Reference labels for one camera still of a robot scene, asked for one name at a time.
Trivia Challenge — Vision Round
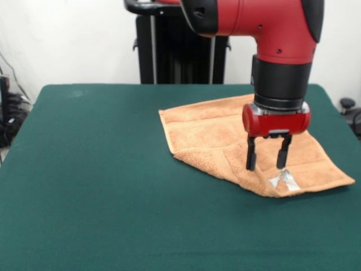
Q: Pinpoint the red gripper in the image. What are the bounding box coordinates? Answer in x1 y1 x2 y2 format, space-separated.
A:
241 101 312 172

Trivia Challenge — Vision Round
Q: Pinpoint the orange terry towel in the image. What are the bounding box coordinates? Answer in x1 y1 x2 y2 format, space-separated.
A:
158 94 356 199

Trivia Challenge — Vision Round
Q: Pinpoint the dark green table cloth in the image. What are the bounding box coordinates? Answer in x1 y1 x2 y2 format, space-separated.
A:
0 83 361 271

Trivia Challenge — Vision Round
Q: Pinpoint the black box with red light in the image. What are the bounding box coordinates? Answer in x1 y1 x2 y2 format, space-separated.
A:
0 75 11 128

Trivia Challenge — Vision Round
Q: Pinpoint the black robot pedestal with handle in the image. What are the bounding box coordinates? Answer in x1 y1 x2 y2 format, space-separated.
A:
123 0 232 85

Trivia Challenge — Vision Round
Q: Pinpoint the black cable bundle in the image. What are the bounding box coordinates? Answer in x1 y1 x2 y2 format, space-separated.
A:
0 114 23 148

